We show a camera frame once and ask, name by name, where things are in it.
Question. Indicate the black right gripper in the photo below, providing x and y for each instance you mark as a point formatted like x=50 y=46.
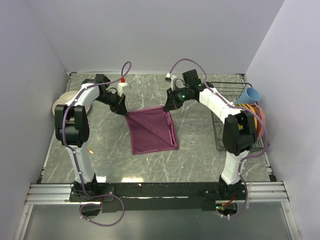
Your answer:
x=170 y=104

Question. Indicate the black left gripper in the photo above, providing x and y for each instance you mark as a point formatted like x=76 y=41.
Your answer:
x=121 y=108

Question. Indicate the purple cloth napkin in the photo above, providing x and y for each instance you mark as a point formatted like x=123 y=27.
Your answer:
x=151 y=130

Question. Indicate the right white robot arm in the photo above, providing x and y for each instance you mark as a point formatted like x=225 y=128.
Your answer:
x=241 y=140

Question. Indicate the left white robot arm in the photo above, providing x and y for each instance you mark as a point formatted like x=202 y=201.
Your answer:
x=72 y=127

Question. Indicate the gold metal spoon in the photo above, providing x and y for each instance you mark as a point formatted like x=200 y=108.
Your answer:
x=90 y=151

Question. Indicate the cream divided ceramic plate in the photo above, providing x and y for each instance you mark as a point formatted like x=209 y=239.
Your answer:
x=58 y=103

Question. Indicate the green scalloped plate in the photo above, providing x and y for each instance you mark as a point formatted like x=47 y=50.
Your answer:
x=240 y=127

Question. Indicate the orange scalloped plate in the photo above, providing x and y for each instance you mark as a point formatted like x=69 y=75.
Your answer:
x=247 y=106

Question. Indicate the light blue plastic cup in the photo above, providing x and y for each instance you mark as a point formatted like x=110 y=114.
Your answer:
x=249 y=96

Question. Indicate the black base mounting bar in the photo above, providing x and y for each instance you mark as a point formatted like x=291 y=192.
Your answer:
x=112 y=203

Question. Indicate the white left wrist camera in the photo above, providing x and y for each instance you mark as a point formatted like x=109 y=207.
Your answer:
x=122 y=86

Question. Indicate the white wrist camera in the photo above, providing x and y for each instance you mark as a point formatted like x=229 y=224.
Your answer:
x=122 y=86
x=171 y=79

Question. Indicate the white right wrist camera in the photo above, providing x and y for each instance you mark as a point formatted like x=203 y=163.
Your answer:
x=171 y=79

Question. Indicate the black wire dish rack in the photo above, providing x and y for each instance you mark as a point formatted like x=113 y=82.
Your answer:
x=231 y=91

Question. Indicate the aluminium frame rail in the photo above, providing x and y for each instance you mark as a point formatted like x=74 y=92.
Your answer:
x=55 y=194

